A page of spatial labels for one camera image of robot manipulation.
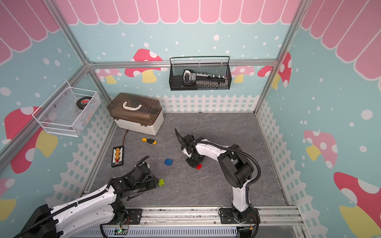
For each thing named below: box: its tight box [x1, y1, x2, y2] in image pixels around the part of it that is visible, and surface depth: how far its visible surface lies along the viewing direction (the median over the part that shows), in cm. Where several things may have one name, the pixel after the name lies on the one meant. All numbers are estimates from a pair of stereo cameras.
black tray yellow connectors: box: [111, 145, 125, 168], surface depth 96 cm
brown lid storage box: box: [106, 92, 165, 136], surface depth 99 cm
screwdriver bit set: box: [182, 69, 227, 88], surface depth 91 cm
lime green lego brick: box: [158, 178, 165, 187], surface depth 86 cm
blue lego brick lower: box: [164, 158, 174, 167], surface depth 93 cm
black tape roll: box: [76, 96, 93, 110], surface depth 81 cm
